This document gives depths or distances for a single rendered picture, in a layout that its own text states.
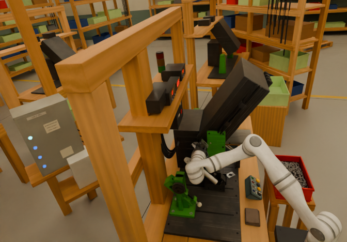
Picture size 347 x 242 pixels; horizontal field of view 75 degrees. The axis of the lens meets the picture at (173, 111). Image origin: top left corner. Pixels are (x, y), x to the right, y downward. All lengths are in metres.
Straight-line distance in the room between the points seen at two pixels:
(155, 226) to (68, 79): 1.04
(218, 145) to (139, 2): 10.40
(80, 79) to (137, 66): 0.40
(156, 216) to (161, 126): 0.67
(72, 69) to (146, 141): 0.67
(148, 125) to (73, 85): 0.46
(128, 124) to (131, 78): 0.22
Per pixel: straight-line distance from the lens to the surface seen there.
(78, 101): 0.75
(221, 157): 1.10
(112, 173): 0.88
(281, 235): 1.46
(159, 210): 1.56
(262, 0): 4.38
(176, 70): 1.50
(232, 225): 1.46
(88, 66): 0.70
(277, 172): 1.12
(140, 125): 1.09
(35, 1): 9.50
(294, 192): 1.13
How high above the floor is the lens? 2.10
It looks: 29 degrees down
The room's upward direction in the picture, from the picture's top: 7 degrees counter-clockwise
